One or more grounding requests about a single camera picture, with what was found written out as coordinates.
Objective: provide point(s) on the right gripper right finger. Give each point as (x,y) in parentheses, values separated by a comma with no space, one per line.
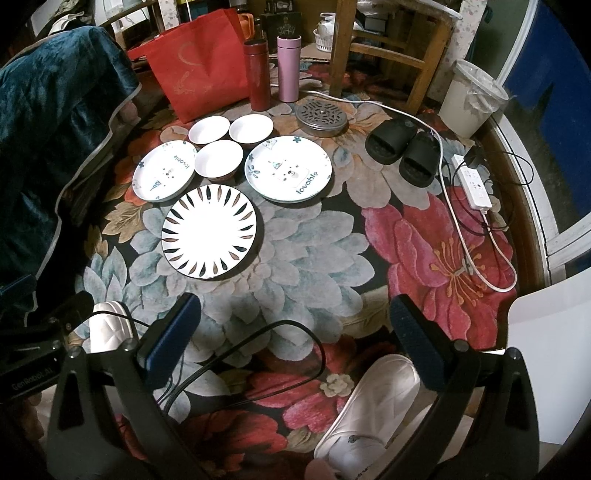
(420,339)

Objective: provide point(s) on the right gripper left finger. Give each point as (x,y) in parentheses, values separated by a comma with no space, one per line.
(163,344)

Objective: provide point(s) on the white plate with leaf pattern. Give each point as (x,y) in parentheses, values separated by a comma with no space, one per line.
(208,231)

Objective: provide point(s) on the small bear plate lovable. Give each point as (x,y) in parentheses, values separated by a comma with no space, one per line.
(164,171)

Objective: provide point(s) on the white bowl front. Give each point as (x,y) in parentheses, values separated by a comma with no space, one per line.
(219,160)

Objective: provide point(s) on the white bowl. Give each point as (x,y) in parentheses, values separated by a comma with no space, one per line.
(208,130)
(219,160)
(251,129)

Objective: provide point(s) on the large bear plate lovable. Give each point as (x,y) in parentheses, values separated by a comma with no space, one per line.
(288,169)

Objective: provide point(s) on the white slipper left foot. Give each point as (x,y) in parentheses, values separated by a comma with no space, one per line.
(109,327)

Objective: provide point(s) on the white slipper foot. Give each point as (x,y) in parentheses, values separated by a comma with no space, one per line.
(109,327)
(373,412)

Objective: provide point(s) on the white slipper right foot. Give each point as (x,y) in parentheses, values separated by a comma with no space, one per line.
(373,412)

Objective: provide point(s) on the white power strip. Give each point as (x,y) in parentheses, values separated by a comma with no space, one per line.
(472,184)

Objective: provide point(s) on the black slipper right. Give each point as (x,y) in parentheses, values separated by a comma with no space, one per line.
(419,164)

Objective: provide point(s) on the black slipper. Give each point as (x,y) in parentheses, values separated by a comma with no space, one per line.
(419,164)
(387,142)

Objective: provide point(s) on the black slipper left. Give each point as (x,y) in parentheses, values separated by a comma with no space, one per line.
(387,142)

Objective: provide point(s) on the round metal perforated tin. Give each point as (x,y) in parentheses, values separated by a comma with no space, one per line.
(321,118)

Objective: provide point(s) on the white trash bin with liner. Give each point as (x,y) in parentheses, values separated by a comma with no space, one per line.
(473,96)

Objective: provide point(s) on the red shopping bag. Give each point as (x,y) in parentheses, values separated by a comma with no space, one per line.
(199,65)

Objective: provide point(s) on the wooden chair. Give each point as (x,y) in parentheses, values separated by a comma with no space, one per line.
(347,40)

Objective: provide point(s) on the dark red thermos bottle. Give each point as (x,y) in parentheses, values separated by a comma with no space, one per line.
(257,67)

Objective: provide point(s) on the white basket in background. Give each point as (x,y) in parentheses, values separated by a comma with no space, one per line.
(324,32)

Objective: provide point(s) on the pink thermos bottle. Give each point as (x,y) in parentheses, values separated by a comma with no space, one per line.
(288,61)

